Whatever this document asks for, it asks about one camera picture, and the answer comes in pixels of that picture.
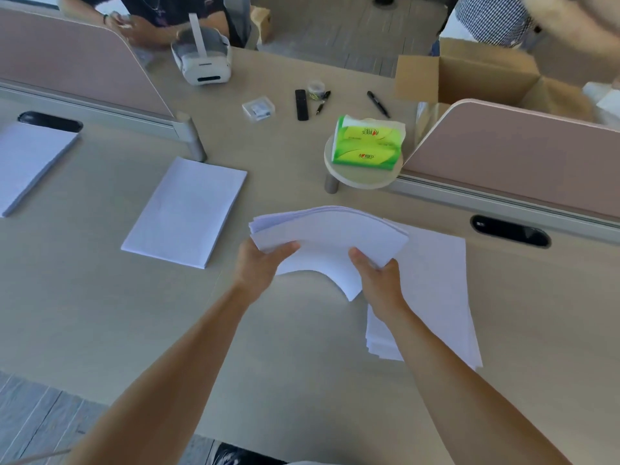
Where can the person's left hand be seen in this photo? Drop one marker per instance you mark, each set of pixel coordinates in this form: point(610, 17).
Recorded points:
point(254, 272)

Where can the small clear tape roll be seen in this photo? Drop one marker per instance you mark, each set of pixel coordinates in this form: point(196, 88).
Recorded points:
point(316, 89)

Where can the small clear plastic box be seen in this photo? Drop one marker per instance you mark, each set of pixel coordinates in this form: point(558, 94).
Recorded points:
point(258, 108)

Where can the person's left forearm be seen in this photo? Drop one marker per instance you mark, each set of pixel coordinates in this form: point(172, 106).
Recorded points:
point(160, 382)

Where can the green tissue pack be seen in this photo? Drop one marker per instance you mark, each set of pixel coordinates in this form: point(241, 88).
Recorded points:
point(368, 142)

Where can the black pen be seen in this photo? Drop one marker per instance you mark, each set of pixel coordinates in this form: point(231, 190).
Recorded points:
point(323, 102)
point(378, 104)

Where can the black remote control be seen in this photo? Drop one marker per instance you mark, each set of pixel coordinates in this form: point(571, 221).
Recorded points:
point(302, 105)

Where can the white VR headset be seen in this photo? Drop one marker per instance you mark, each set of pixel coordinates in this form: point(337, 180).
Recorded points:
point(203, 60)

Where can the open cardboard box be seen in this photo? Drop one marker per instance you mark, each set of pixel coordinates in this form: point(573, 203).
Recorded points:
point(489, 77)

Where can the person's right hand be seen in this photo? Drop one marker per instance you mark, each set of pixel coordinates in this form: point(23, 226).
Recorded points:
point(382, 285)

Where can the white paper stack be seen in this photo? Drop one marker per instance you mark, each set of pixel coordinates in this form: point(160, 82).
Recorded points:
point(436, 295)
point(29, 162)
point(186, 213)

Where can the bent white paper bundle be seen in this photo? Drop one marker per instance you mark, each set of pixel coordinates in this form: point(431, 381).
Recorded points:
point(329, 242)

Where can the person's right forearm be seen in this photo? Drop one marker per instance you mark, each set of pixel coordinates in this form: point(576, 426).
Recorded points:
point(465, 397)

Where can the person's left thumb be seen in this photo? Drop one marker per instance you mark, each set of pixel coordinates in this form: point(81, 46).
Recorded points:
point(283, 250)

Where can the small cardboard box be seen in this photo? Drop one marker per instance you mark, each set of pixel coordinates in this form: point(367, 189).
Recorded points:
point(260, 24)

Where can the person's right thumb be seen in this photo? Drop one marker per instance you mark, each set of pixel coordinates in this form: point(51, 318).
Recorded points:
point(361, 260)

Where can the round wooden desk shelf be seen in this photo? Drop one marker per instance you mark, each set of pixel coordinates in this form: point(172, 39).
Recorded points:
point(361, 174)

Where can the pink desk divider panel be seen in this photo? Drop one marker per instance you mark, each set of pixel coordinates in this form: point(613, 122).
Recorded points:
point(72, 67)
point(523, 159)

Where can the person's black shoe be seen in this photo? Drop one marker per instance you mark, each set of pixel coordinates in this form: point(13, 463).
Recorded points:
point(232, 455)

